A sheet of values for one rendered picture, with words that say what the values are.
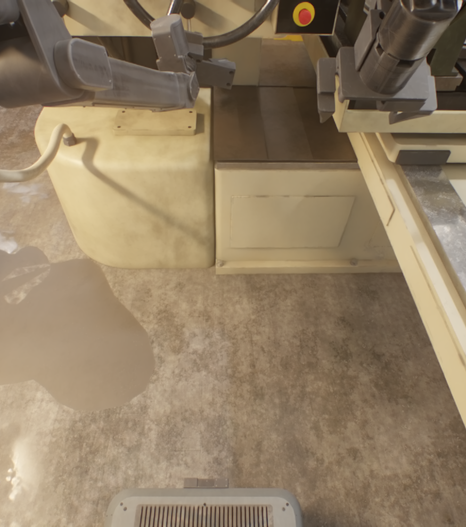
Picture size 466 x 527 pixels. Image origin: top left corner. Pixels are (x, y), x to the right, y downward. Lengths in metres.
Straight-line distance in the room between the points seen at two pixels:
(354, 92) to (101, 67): 0.27
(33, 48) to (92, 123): 1.40
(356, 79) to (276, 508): 1.04
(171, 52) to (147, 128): 0.90
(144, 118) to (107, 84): 1.29
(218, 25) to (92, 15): 0.33
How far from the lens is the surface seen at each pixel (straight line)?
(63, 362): 1.75
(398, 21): 0.45
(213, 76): 0.88
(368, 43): 0.49
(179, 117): 1.73
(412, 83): 0.53
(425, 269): 1.12
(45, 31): 0.42
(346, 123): 1.23
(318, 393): 1.62
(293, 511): 1.23
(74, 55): 0.41
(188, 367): 1.63
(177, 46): 0.80
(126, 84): 0.56
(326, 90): 0.52
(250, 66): 1.99
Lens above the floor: 1.46
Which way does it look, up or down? 49 degrees down
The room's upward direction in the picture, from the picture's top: 2 degrees clockwise
